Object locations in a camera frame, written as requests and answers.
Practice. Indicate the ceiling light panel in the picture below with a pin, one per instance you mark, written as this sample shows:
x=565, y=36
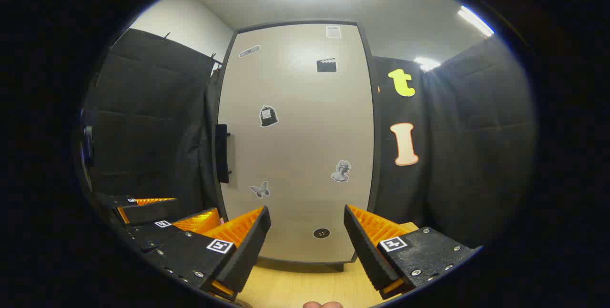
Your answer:
x=474, y=19
x=426, y=63

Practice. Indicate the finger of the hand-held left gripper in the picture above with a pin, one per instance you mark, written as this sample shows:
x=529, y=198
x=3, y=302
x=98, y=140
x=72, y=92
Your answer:
x=152, y=212
x=157, y=234

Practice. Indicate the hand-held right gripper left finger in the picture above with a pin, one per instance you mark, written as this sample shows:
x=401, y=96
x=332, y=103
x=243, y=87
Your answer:
x=248, y=251

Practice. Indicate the black backdrop cloth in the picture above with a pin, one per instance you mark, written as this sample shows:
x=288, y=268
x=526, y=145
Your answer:
x=476, y=131

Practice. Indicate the beige cabinet door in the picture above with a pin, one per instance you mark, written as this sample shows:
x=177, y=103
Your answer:
x=300, y=146

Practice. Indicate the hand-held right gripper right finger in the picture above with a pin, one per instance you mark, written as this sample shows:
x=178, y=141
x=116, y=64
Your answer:
x=364, y=251

